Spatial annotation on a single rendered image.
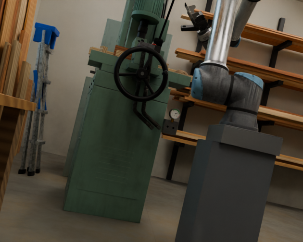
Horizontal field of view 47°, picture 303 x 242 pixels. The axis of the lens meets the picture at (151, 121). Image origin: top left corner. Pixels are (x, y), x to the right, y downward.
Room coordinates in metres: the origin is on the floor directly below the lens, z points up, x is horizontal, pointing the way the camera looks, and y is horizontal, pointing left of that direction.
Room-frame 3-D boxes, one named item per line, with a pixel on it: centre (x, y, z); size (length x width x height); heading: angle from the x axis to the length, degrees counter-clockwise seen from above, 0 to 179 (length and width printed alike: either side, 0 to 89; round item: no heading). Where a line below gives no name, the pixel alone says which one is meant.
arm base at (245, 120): (1.71, -0.42, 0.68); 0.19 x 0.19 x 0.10
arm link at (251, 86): (1.71, -0.41, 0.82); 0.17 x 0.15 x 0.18; 88
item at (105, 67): (2.09, 0.17, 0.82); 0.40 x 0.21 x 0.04; 103
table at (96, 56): (2.05, 0.13, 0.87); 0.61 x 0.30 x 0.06; 103
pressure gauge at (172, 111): (2.00, -0.12, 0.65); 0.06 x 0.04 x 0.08; 103
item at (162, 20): (2.39, 0.08, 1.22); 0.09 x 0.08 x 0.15; 13
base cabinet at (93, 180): (2.26, 0.21, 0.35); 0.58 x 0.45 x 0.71; 13
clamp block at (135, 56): (1.96, 0.11, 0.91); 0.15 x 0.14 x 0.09; 103
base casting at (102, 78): (2.26, 0.21, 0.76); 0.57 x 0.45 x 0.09; 13
